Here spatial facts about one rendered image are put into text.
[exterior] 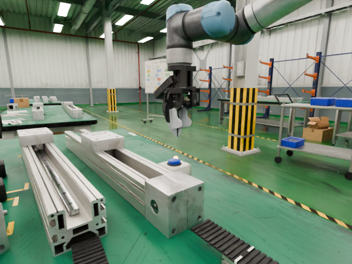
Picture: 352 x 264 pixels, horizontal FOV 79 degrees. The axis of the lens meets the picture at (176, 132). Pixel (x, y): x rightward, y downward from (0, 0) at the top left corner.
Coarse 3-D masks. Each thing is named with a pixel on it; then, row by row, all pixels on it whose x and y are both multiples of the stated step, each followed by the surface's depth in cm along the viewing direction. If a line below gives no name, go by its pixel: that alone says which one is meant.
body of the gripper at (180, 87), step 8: (176, 72) 61; (184, 72) 58; (192, 72) 61; (176, 80) 62; (184, 80) 58; (168, 88) 62; (176, 88) 59; (184, 88) 58; (192, 88) 60; (168, 96) 62; (176, 96) 59; (184, 96) 59; (192, 96) 60; (176, 104) 60; (184, 104) 61; (192, 104) 61
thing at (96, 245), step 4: (92, 244) 40; (96, 244) 40; (100, 244) 40; (80, 248) 39; (84, 248) 39; (88, 248) 39; (92, 248) 39; (96, 248) 39; (72, 252) 38; (76, 252) 38; (80, 252) 38; (84, 252) 38; (76, 256) 37
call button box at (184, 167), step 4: (180, 160) 72; (160, 164) 68; (164, 164) 68; (168, 164) 67; (172, 164) 67; (176, 164) 67; (180, 164) 67; (184, 164) 68; (188, 164) 68; (168, 168) 65; (172, 168) 65; (176, 168) 65; (180, 168) 65; (184, 168) 66; (188, 168) 67; (184, 172) 67; (188, 172) 68
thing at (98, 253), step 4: (100, 248) 39; (88, 252) 38; (92, 252) 38; (96, 252) 38; (100, 252) 38; (104, 252) 38; (80, 256) 37; (84, 256) 37; (88, 256) 37; (92, 256) 37; (96, 256) 37; (76, 260) 36; (80, 260) 36; (84, 260) 36
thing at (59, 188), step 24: (48, 144) 83; (48, 168) 66; (72, 168) 58; (48, 192) 44; (72, 192) 53; (96, 192) 44; (48, 216) 37; (72, 216) 43; (96, 216) 42; (48, 240) 41; (72, 240) 42
